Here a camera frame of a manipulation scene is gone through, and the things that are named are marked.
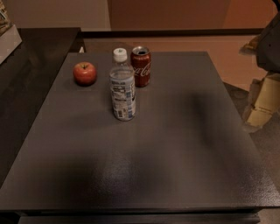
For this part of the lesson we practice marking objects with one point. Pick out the dark side table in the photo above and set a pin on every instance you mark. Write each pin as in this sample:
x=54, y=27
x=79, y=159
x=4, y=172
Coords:
x=25, y=79

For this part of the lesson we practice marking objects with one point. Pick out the red cola can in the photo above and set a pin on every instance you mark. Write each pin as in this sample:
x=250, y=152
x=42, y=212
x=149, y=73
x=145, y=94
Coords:
x=140, y=59

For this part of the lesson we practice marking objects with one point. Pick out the clear plastic water bottle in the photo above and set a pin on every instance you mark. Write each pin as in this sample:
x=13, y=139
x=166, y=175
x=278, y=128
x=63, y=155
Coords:
x=122, y=86

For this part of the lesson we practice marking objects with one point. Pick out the red apple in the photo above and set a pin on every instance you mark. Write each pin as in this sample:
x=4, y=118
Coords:
x=84, y=74

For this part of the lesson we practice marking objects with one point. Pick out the white box at left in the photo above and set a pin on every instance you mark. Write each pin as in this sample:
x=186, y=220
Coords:
x=9, y=35

